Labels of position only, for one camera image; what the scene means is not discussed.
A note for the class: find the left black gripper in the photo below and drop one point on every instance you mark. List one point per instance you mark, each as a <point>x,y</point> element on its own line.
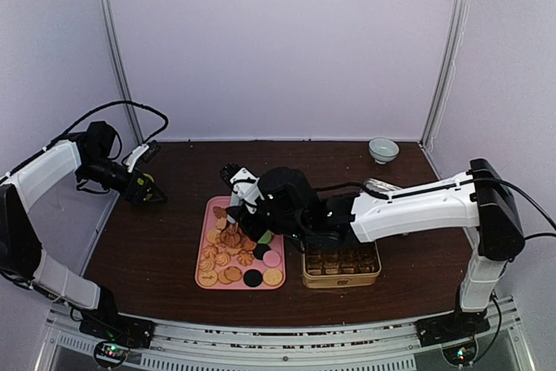
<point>135,195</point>

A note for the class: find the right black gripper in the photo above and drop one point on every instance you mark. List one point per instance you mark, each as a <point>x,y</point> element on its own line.
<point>237,213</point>

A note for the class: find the plain round brown cookie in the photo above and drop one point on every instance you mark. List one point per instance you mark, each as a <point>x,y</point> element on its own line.
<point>230,238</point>

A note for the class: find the metal serving tongs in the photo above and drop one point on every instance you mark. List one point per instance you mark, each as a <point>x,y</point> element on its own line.
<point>232,224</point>

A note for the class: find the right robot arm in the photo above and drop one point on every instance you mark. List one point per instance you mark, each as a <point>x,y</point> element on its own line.
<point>282,201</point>

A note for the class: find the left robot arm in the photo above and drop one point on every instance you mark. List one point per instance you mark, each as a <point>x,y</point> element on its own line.
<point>36,211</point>

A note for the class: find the green sandwich cookie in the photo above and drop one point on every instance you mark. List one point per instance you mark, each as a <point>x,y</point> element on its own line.
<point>266,238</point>

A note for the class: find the black sandwich cookie upper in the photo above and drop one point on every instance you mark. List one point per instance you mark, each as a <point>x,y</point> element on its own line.
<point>260,250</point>

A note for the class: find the black sandwich cookie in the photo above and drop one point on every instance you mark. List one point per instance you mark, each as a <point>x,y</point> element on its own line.
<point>260,250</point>
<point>252,278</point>

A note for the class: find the green plastic bowl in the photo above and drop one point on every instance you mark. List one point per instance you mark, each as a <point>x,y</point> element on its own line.
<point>146,181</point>

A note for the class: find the pink sandwich cookie lower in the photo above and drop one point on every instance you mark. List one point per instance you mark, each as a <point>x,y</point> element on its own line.
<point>272,259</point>

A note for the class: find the pink plastic tray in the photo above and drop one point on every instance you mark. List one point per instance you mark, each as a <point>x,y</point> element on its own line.
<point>231,263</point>

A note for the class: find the black sandwich cookie lower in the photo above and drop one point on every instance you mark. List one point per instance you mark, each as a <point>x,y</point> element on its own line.
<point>252,278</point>

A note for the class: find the beige round biscuit corner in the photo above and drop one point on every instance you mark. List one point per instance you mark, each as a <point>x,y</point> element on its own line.
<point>273,277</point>

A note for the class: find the biscuit with pink stick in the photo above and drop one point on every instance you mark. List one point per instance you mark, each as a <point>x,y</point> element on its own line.
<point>207,279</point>

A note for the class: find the gold cookie tin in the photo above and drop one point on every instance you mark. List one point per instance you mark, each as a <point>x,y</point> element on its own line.
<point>346,268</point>

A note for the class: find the silver tin lid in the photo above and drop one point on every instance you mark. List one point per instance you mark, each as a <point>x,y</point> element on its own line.
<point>382,188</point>

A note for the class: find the pale ceramic bowl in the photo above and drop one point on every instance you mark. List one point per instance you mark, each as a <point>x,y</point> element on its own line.
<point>383,150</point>

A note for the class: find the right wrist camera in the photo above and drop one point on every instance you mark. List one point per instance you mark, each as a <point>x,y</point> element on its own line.
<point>242,183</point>

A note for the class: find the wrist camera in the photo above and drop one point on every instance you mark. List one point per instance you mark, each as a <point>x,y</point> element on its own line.
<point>142,153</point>
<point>242,183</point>

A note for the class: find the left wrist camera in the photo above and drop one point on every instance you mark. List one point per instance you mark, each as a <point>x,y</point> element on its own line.
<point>142,153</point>

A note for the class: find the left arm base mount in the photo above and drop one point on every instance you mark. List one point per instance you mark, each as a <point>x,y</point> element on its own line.
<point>115,342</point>

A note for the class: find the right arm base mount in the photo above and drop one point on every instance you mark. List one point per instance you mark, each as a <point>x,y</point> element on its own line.
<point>455,333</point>

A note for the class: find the left aluminium frame post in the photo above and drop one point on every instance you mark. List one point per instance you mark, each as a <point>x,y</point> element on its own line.
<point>114,50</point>

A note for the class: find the aluminium frame post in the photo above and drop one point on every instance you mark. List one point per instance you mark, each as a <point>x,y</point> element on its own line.
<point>446,73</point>
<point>114,50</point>

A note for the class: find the right aluminium frame post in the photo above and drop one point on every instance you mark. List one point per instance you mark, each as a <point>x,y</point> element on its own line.
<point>446,73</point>

